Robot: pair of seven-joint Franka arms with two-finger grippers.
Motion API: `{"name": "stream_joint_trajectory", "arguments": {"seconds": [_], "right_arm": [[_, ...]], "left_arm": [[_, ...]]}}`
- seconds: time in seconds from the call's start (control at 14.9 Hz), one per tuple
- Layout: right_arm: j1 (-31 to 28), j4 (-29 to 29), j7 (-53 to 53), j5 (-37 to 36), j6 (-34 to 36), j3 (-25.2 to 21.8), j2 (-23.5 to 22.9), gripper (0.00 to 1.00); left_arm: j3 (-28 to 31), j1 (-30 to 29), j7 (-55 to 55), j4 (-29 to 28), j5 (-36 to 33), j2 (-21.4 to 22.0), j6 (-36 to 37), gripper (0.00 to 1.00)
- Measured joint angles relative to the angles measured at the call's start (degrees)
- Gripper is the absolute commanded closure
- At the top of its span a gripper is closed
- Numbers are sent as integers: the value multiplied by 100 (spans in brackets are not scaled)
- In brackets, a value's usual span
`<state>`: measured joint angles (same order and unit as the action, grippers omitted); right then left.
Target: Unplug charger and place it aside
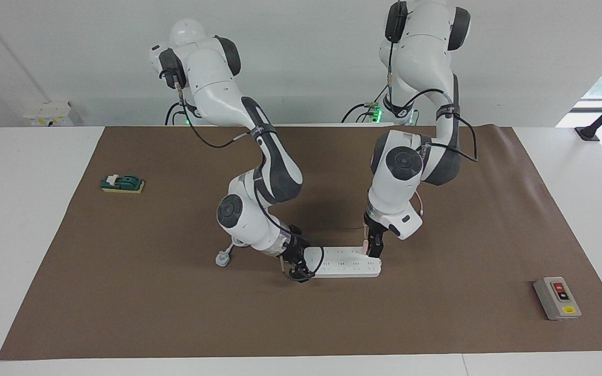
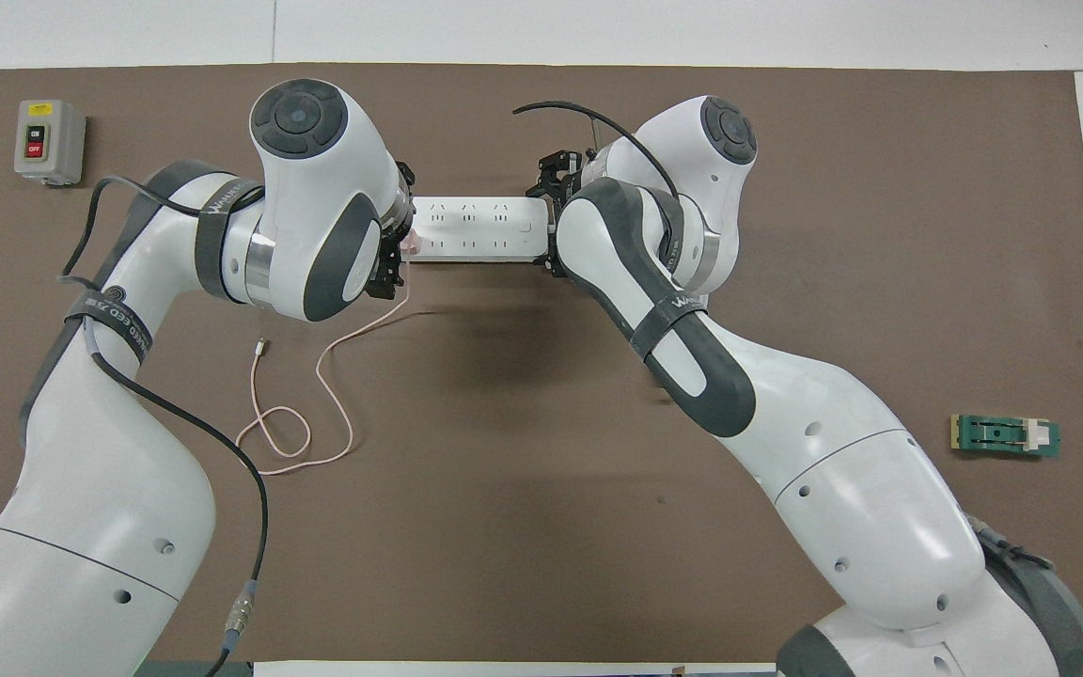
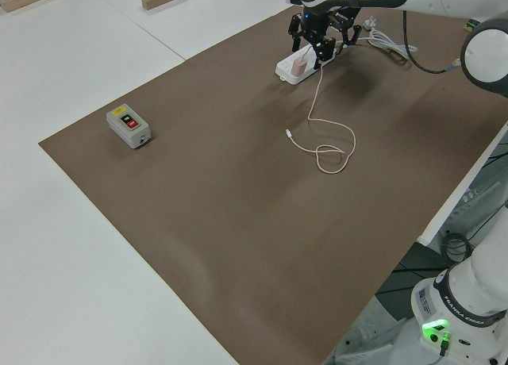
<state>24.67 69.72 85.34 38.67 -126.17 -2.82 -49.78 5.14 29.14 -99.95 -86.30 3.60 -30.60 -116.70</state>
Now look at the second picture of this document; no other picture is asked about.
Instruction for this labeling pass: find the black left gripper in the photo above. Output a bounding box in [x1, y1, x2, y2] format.
[366, 161, 416, 303]

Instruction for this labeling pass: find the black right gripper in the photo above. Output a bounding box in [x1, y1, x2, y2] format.
[536, 148, 596, 279]

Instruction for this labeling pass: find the white power strip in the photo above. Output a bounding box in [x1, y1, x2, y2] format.
[407, 196, 553, 265]

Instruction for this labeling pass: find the pink charging cable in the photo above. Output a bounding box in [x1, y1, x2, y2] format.
[235, 256, 412, 477]

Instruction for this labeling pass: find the brown table mat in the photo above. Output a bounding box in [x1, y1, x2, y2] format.
[0, 64, 1083, 664]

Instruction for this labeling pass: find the grey on-off switch box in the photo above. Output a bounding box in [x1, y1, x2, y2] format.
[13, 99, 87, 187]

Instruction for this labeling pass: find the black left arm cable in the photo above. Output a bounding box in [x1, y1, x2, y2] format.
[57, 176, 270, 677]

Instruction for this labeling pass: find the green knife switch yellow base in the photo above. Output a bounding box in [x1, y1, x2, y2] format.
[950, 414, 1062, 463]

